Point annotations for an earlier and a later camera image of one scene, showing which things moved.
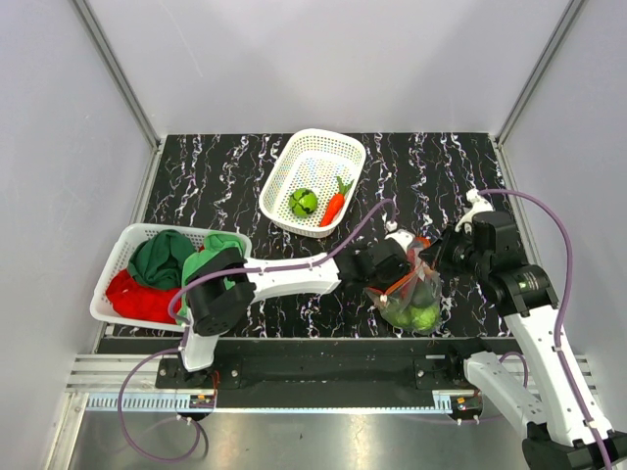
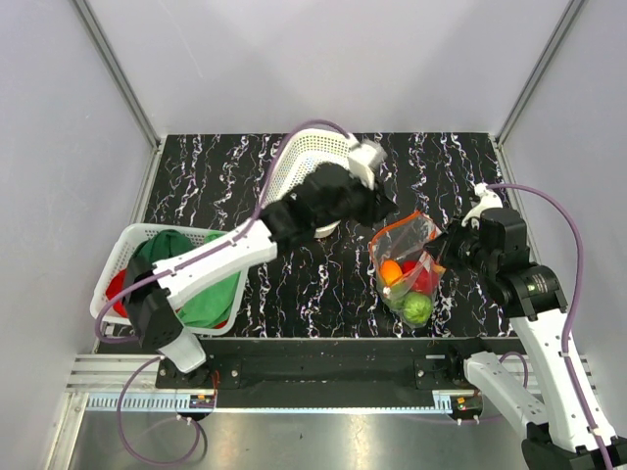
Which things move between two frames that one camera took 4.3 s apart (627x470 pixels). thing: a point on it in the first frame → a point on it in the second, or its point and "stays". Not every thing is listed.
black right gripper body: (458, 255) stays
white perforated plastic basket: (313, 182) stays
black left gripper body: (380, 283) → (357, 203)
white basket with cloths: (151, 263) stays
